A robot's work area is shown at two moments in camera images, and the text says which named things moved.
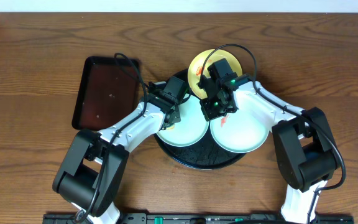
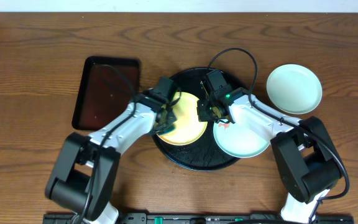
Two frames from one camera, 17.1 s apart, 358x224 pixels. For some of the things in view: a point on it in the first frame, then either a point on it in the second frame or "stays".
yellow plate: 195,68 to 189,130
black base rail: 207,218 stays
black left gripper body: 173,115 stays
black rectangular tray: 108,89 stays
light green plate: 192,128 to 295,89
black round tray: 203,155 stays
